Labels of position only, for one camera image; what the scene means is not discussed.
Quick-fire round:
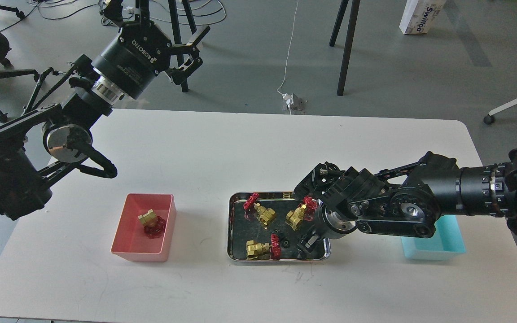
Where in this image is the pink plastic box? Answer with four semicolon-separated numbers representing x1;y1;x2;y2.
111;193;176;262

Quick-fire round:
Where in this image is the brass valve red handwheel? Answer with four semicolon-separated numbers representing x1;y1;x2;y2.
138;209;166;239

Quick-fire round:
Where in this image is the black table leg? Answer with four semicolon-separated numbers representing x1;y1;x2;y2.
329;0;361;96
168;0;201;93

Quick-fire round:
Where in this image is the white cable on floor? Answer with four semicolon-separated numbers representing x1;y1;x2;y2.
277;0;300;96

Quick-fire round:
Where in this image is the small black gear left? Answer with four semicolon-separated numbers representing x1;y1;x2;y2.
272;229;285;241

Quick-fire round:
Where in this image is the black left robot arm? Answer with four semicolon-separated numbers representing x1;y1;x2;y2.
0;0;210;220

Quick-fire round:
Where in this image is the white cardboard box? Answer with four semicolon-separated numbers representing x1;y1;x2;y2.
399;0;446;35

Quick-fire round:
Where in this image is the brass valve bottom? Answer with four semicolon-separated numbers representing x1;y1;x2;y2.
245;234;282;260

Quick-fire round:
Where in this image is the light blue plastic box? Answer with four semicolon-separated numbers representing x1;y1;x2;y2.
401;215;466;261

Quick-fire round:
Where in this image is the brass valve top middle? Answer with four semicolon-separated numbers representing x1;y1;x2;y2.
243;192;276;227

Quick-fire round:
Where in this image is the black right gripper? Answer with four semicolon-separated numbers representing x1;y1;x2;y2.
297;204;357;260

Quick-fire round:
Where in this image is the brass valve top right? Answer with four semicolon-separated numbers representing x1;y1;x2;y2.
285;196;319;231

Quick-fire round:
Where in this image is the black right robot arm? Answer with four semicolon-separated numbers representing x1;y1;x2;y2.
293;149;517;259

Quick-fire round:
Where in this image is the black table leg left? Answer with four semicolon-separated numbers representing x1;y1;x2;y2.
168;0;201;93

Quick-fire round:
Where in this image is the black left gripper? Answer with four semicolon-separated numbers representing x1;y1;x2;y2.
92;0;210;100

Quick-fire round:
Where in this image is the shiny metal tray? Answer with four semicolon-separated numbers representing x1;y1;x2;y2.
227;192;331;264

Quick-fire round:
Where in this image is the black table leg right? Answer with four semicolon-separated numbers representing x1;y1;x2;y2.
329;0;361;96

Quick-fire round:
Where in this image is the black cable bundle floor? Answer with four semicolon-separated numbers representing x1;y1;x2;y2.
24;0;228;26

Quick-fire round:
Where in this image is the white power adapter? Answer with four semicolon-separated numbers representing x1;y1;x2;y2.
281;93;305;114

